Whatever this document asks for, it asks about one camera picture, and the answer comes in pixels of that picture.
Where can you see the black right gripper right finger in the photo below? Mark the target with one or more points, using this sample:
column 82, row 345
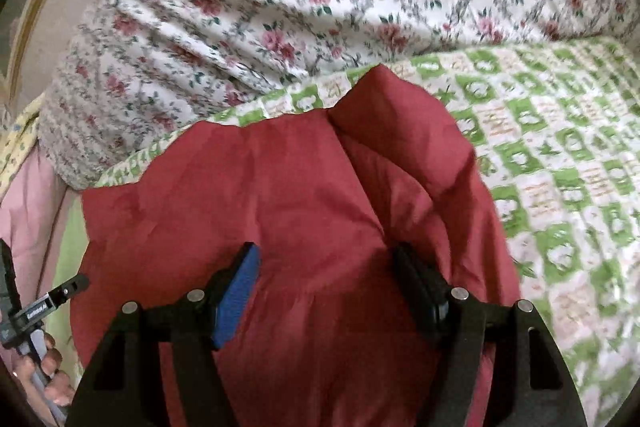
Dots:
column 509, row 348

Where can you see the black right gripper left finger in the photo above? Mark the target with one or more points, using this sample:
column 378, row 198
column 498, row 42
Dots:
column 156, row 366

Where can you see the red quilted jacket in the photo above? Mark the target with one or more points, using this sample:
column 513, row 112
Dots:
column 326, row 339

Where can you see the pink blanket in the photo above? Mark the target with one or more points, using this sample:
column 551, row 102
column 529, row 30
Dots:
column 34, row 212

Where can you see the yellow floral folded cloth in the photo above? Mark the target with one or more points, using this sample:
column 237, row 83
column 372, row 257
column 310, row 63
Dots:
column 17, row 140

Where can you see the green white patterned quilt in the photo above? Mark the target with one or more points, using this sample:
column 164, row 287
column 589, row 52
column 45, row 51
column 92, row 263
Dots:
column 555, row 132

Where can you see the red floral white quilt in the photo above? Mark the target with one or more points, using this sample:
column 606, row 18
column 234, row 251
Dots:
column 138, row 69

